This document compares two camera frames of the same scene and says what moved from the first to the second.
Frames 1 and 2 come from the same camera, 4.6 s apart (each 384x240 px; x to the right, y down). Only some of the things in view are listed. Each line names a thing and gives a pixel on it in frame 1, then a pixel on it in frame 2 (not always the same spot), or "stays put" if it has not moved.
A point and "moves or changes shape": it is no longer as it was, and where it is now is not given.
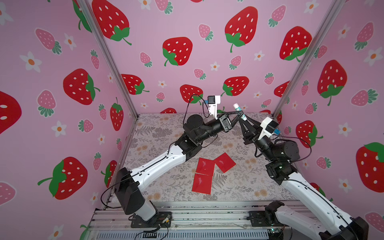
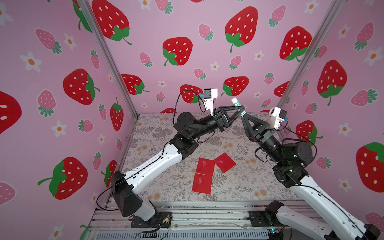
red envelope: x=205 y=166 stays put
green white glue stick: x=238 y=108 moves or changes shape
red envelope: x=202 y=183 stays put
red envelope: x=224 y=162 stays put
